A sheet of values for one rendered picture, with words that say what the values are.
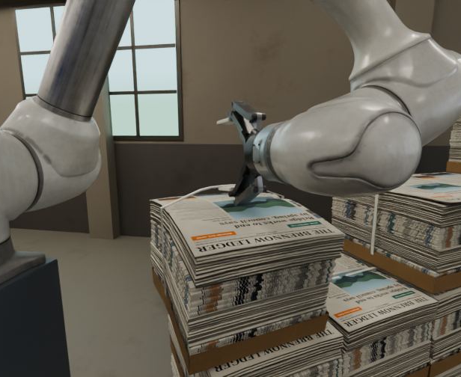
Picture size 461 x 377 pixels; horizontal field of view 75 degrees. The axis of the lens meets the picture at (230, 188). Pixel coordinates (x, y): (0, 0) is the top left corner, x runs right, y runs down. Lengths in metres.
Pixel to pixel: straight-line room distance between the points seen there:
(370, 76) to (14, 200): 0.55
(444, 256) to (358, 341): 0.31
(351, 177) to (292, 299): 0.34
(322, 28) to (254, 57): 0.68
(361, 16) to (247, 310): 0.46
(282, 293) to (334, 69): 2.85
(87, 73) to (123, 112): 3.01
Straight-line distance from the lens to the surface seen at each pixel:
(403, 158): 0.32
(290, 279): 0.57
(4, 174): 0.58
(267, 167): 0.41
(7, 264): 0.60
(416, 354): 0.95
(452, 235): 0.92
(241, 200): 0.56
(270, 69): 3.24
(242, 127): 0.55
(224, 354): 0.59
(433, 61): 0.44
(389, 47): 0.44
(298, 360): 0.67
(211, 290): 0.49
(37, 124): 0.64
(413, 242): 0.92
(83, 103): 0.65
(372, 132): 0.30
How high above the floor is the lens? 1.23
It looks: 11 degrees down
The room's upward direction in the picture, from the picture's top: straight up
